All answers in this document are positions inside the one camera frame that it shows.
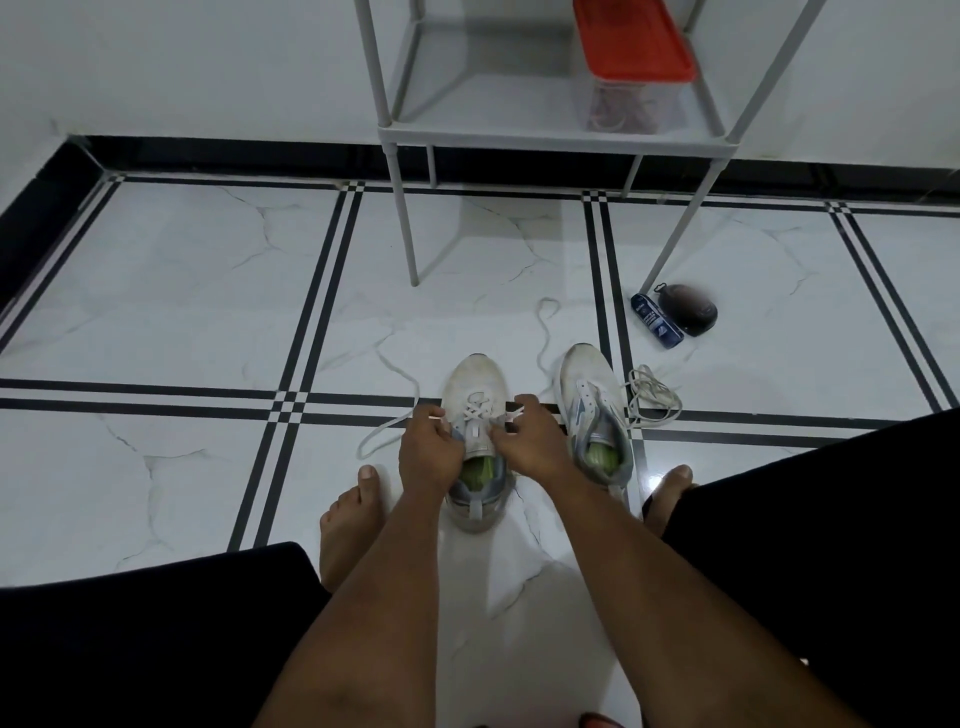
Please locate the person's right hand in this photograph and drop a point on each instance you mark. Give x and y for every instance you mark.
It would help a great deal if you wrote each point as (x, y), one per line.
(536, 442)

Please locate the person's left hand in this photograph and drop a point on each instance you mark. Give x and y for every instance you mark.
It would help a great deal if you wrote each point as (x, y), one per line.
(427, 457)

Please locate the white grey sneaker shoe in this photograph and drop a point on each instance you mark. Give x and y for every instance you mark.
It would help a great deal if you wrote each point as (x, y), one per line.
(589, 367)
(476, 375)

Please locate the clear box with red lid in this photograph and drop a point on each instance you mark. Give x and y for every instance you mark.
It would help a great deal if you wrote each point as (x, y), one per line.
(622, 111)

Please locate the person's left forearm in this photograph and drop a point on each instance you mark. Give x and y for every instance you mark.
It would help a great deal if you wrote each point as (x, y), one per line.
(367, 615)

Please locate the person's right forearm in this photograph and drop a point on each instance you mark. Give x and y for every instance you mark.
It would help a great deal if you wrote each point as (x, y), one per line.
(690, 615)

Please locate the person's left foot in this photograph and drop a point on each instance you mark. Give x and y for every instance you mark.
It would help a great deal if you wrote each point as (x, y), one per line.
(349, 532)

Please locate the person's foot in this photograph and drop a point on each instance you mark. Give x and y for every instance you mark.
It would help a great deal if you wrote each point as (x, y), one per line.
(667, 499)
(349, 532)

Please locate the person's right foot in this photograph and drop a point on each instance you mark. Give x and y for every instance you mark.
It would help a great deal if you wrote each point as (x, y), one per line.
(667, 499)

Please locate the grey metal shelf rack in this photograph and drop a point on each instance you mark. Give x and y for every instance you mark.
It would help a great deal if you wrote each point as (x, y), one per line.
(487, 97)

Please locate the black oval polish bottle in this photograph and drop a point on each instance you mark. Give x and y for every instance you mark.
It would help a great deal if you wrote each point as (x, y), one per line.
(690, 310)

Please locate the black shorts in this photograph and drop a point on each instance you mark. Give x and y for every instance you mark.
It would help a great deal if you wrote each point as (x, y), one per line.
(825, 547)

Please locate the clear container with red lid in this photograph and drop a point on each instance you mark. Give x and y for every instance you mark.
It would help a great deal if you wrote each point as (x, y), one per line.
(634, 37)

